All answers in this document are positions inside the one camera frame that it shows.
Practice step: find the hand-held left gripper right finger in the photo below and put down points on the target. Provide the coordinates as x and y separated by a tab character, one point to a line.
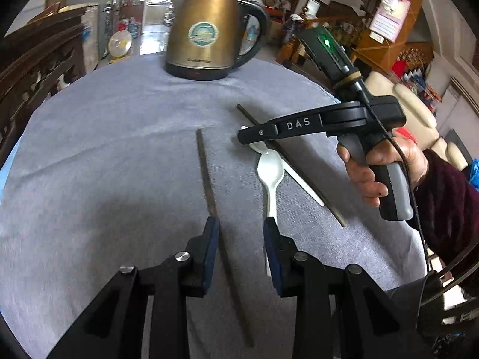
271	254

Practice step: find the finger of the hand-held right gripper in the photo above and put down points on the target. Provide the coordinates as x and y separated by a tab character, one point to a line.
299	125

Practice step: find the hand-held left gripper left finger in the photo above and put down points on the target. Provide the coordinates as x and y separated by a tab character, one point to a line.
211	254

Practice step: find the white plastic spoon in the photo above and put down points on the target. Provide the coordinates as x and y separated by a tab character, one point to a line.
270	170
303	185

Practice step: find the person's right forearm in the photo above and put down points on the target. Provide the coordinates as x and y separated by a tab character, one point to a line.
449	209

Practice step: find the person's right hand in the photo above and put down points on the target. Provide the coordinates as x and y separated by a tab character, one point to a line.
363	175

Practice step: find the bronze electric kettle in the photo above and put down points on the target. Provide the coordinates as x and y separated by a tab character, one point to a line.
202	33

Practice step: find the large water jug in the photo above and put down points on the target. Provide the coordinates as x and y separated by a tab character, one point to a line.
133	28

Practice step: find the yellow floor fan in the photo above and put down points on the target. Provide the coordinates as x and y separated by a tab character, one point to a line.
119	43

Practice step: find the carved wooden sideboard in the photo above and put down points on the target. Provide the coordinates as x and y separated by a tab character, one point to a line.
33	63

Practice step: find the wall calendar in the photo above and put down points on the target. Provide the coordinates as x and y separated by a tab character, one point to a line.
389	17

